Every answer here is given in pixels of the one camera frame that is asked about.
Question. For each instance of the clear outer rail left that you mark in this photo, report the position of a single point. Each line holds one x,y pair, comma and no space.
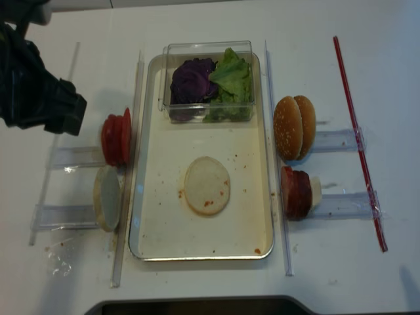
41,202

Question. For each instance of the green lettuce leaves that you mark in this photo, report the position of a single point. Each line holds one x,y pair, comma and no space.
233,100

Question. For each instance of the clear plastic lettuce container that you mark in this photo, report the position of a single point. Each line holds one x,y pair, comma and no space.
175,54

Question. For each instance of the tomato slice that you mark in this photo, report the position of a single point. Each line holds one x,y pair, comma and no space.
111,140
126,136

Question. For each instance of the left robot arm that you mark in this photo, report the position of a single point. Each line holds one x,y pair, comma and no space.
21,63

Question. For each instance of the stacked meat patties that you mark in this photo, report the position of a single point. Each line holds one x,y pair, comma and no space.
301,200

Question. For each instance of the bun slice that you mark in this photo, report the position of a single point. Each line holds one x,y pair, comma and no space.
107,198
207,186

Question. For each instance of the purple cabbage leaf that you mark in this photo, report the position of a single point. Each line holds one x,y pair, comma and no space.
191,85

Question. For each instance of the clear patty dispenser track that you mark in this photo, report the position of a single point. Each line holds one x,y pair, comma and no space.
359,205

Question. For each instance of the front tomato slice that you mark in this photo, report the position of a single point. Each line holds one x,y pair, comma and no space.
111,140

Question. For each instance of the sesame top bun back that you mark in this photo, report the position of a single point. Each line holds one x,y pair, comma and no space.
308,117

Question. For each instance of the clear rail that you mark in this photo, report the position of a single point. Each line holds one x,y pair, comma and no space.
41,202
126,195

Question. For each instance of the clear bun dispenser track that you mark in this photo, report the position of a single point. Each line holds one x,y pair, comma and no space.
345,140
63,217

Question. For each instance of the sesame bun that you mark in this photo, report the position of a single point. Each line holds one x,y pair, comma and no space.
288,128
308,117

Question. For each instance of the clear inner rail left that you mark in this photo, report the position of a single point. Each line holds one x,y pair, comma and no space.
126,195

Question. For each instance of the clear tomato dispenser track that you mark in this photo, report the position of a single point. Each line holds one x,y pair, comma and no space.
90,156

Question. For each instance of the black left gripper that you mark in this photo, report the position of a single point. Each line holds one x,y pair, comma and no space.
54,104

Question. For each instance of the clear top bun dispenser track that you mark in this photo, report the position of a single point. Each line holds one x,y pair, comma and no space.
345,140

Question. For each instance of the sesame top bun front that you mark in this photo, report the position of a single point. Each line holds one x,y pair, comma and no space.
288,128

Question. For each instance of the front meat patty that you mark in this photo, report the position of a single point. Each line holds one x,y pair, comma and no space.
287,186

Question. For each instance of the metal serving tray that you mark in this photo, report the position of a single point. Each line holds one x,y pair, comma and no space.
163,226

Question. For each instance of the clear bun dispenser track left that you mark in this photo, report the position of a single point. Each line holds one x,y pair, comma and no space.
63,217

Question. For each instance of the back tomato slice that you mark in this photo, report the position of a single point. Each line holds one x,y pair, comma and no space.
126,136

